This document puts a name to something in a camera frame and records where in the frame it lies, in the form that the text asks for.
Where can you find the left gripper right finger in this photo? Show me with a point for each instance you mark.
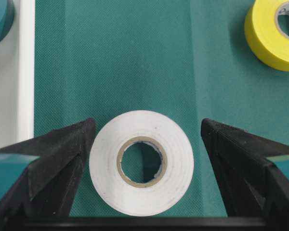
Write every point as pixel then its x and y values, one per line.
pixel 252 173

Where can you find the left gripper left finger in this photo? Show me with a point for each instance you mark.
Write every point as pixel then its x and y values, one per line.
pixel 39 177

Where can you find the white tape roll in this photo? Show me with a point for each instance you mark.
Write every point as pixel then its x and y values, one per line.
pixel 172 179

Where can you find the green tape roll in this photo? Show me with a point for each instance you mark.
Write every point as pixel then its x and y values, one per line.
pixel 6 17

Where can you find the yellow tape roll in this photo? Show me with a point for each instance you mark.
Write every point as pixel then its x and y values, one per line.
pixel 267 32

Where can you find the white plastic tray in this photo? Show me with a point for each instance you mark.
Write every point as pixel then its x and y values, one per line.
pixel 17 66

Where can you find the green table cloth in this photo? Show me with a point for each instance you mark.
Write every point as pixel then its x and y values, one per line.
pixel 186 59

